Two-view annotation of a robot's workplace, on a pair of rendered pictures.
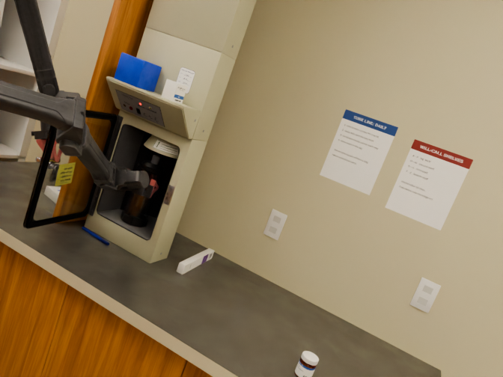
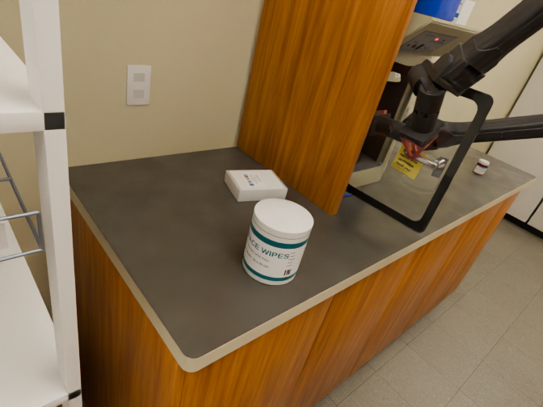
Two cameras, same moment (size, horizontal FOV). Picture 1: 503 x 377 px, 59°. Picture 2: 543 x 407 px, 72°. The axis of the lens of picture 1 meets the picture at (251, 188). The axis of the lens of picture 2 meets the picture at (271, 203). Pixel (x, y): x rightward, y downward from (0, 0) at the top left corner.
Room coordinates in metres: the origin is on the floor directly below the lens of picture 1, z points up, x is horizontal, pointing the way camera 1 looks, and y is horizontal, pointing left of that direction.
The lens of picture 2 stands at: (1.34, 1.64, 1.51)
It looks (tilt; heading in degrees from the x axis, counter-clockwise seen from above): 30 degrees down; 292
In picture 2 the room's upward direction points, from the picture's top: 15 degrees clockwise
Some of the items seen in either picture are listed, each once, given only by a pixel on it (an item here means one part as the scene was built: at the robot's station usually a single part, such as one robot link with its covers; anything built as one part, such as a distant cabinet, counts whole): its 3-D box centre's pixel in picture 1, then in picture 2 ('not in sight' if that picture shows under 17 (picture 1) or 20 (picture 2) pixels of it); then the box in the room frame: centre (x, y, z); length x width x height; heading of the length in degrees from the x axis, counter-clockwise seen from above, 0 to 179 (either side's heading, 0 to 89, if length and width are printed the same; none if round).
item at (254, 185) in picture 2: not in sight; (255, 184); (1.77, 0.71, 0.96); 0.16 x 0.12 x 0.04; 55
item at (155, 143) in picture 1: (169, 144); not in sight; (1.62, 0.34, 1.34); 0.18 x 0.18 x 0.05
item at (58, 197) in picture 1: (73, 167); (402, 148); (1.42, 0.58, 1.19); 0.30 x 0.01 x 0.40; 166
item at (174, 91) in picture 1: (174, 91); (457, 10); (1.45, 0.35, 1.54); 0.05 x 0.05 x 0.06; 63
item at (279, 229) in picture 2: not in sight; (276, 241); (1.56, 0.99, 1.02); 0.13 x 0.13 x 0.15
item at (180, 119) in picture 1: (149, 107); (433, 39); (1.48, 0.41, 1.46); 0.32 x 0.12 x 0.10; 70
